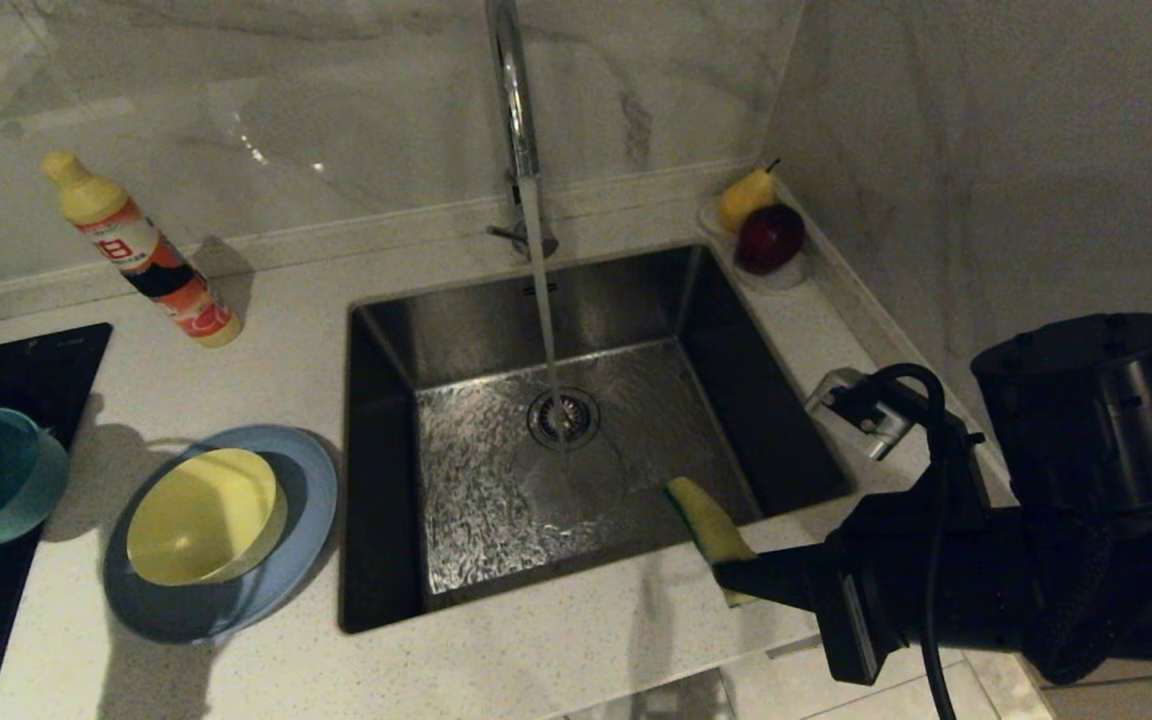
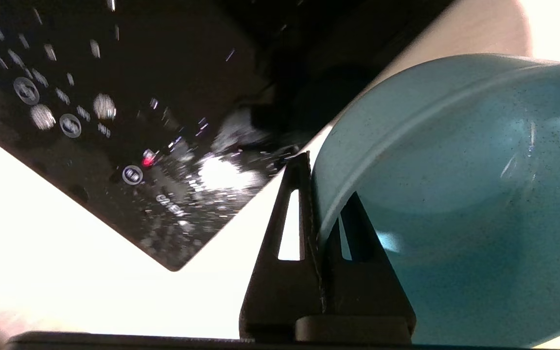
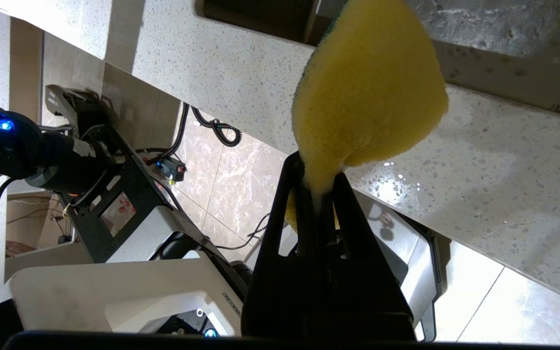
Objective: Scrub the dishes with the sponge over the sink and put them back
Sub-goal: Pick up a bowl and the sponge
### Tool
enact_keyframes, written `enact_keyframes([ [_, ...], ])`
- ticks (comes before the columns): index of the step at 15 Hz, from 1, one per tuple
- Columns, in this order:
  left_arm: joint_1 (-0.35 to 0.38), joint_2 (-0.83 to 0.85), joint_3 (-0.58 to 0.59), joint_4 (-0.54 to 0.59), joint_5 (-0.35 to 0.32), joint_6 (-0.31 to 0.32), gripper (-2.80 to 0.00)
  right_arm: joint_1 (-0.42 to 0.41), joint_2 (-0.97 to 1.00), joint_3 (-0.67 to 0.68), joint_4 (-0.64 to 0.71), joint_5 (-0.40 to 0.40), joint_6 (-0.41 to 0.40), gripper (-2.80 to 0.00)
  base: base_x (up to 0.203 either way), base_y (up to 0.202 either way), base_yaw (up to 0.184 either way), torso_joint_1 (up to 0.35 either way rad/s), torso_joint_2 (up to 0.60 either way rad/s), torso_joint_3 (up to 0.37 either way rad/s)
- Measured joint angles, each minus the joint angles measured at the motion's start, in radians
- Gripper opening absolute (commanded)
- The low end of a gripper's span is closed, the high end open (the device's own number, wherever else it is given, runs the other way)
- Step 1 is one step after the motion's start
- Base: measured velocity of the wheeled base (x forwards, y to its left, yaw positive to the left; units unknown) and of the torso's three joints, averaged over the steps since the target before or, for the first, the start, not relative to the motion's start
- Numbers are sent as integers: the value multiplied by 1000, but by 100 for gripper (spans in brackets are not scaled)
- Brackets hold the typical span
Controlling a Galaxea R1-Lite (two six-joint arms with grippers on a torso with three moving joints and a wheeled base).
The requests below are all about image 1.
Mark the yellow pear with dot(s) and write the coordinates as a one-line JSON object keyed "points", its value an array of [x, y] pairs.
{"points": [[744, 200]]}

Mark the running water stream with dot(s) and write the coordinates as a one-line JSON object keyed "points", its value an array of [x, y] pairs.
{"points": [[539, 290]]}

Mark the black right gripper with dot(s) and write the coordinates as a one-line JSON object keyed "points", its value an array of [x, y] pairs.
{"points": [[886, 580]]}

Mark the orange label dish soap bottle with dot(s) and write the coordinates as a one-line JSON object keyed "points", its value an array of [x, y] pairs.
{"points": [[151, 260]]}

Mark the chrome faucet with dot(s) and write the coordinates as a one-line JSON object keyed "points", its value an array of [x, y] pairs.
{"points": [[516, 100]]}

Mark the yellow bowl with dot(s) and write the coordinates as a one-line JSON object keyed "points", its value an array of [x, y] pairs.
{"points": [[201, 515]]}

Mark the stainless steel sink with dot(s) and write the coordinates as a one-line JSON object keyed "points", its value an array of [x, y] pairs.
{"points": [[716, 330]]}

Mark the dark red apple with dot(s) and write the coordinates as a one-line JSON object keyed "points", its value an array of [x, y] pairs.
{"points": [[769, 240]]}

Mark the round metal drain strainer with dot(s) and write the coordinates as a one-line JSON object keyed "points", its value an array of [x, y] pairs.
{"points": [[576, 425]]}

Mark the grey blue plate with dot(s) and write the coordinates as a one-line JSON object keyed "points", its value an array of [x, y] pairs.
{"points": [[276, 560]]}

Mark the small white dish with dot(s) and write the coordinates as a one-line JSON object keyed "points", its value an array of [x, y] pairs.
{"points": [[786, 280]]}

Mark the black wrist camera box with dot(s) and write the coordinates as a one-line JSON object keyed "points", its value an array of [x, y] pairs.
{"points": [[861, 415]]}

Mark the yellow green sponge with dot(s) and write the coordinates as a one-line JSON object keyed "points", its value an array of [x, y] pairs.
{"points": [[711, 520]]}

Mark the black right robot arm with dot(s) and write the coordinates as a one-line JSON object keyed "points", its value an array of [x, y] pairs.
{"points": [[1096, 420]]}

